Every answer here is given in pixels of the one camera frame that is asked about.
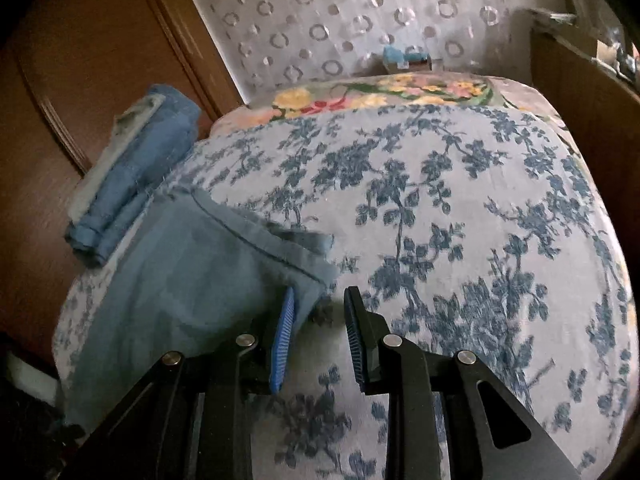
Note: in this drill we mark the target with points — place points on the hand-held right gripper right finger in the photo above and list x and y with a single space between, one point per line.
356 340

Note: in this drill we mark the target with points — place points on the blue floral bed blanket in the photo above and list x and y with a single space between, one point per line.
450 210

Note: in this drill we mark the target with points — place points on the blue plastic bag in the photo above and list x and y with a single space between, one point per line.
395 55

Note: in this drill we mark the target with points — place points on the clutter of small items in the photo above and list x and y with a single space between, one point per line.
615 52

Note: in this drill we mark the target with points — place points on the small cardboard box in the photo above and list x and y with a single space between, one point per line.
419 66

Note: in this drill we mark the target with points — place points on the blue-grey pants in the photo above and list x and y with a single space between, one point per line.
190 285

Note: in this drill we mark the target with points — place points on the circle-patterned curtain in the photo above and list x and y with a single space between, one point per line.
325 10

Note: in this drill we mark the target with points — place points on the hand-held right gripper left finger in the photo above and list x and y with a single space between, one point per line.
282 340

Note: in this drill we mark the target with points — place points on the wooden headboard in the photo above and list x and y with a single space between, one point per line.
75 60

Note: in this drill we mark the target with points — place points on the colourful flower blanket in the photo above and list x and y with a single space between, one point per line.
400 91

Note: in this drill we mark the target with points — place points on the low wooden cabinet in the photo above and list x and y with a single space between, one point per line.
590 110

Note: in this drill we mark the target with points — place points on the folded blue jeans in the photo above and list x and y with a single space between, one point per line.
140 170

